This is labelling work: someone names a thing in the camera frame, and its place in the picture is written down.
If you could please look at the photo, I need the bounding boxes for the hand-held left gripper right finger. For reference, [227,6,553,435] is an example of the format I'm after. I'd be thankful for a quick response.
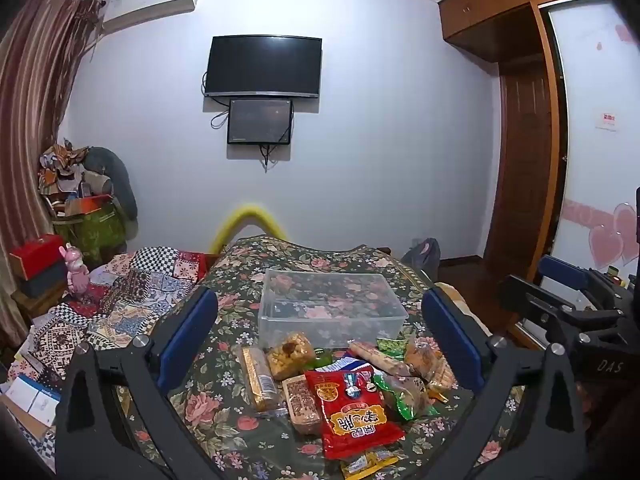
[421,287,588,480]

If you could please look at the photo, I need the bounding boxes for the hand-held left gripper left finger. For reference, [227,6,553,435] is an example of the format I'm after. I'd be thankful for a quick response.
[54,285,221,480]

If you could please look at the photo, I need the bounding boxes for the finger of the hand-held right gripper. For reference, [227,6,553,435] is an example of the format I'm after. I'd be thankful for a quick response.
[539,254,618,306]
[499,274,623,348]

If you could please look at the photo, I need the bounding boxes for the orange bread packet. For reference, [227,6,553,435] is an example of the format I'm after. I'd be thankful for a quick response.
[404,335,458,393]

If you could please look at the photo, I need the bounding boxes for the green pea snack packet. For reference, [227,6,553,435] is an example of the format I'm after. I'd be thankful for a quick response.
[376,337,412,358]

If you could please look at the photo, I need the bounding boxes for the green-edged clear snack packet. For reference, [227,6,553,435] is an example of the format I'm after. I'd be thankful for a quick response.
[372,372,441,423]

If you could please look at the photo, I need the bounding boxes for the long roll snack packet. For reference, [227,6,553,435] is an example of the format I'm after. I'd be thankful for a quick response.
[347,340,418,378]

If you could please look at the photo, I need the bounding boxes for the golden long snack packet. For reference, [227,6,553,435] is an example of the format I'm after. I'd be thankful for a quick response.
[240,345,281,413]

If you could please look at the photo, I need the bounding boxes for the yellow orange snack packet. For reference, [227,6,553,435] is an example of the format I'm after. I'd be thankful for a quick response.
[264,331,317,381]

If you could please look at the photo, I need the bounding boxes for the blue white snack packet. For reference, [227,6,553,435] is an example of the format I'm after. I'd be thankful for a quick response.
[327,352,371,373]

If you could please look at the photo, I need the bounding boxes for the large red snack packet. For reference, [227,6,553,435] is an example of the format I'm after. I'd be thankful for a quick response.
[304,365,407,461]

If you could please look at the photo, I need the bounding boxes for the clear plastic container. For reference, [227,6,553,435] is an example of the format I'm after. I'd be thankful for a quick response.
[257,268,409,351]

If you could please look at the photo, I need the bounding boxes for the brown cracker packet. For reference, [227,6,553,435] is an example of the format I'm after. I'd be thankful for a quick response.
[281,374,323,436]

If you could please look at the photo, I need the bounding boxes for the small yellow snack packet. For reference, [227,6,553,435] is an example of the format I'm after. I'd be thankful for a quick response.
[340,450,401,480]

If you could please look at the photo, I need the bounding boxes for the floral blanket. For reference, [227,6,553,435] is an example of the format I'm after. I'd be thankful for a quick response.
[115,235,526,480]

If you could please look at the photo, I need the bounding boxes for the patchwork quilt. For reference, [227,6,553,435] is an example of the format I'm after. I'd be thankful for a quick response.
[10,245,211,471]

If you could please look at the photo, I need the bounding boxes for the dark backpack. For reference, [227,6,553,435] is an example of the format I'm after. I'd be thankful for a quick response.
[400,237,442,281]

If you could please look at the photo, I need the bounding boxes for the white sliding door with hearts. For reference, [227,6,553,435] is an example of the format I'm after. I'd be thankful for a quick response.
[540,0,640,306]

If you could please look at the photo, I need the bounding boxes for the wooden door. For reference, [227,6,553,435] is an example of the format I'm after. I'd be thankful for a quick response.
[482,62,553,266]

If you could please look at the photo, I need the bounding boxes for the yellow foam tube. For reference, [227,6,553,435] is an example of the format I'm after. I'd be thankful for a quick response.
[209,203,291,256]

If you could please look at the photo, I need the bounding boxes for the pink rabbit toy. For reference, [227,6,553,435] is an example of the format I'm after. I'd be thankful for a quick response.
[59,242,92,303]

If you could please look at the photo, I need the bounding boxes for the green bag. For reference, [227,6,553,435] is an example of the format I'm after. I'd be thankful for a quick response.
[52,205,128,261]

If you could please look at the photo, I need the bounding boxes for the grey box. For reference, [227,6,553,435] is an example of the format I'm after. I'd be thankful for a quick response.
[17,265,71,298]

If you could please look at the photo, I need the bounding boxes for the orange box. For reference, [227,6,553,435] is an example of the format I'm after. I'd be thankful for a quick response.
[62,194,115,218]

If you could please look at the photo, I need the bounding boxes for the red box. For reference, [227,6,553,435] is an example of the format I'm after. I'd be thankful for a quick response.
[10,233,68,281]

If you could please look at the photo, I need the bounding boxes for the white blue booklet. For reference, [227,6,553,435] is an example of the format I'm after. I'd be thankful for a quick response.
[0,375,61,426]

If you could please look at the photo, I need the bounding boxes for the grey cushion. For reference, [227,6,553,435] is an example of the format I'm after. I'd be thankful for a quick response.
[82,146,140,221]

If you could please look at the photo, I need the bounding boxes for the pile of patterned clothes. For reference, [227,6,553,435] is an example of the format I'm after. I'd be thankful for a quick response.
[37,140,101,201]

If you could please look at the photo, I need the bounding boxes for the small black monitor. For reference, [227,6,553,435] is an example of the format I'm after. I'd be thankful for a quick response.
[227,98,294,146]

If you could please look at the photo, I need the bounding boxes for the wooden wardrobe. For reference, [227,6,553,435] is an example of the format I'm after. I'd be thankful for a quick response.
[437,0,640,346]

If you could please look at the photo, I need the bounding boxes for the striped brown curtain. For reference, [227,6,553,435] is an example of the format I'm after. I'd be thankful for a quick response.
[0,0,106,356]

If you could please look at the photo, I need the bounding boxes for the white air conditioner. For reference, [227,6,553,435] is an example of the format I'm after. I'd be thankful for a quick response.
[100,0,202,36]

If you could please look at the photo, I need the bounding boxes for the black wall television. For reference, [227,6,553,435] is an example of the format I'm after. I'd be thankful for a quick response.
[204,35,323,100]

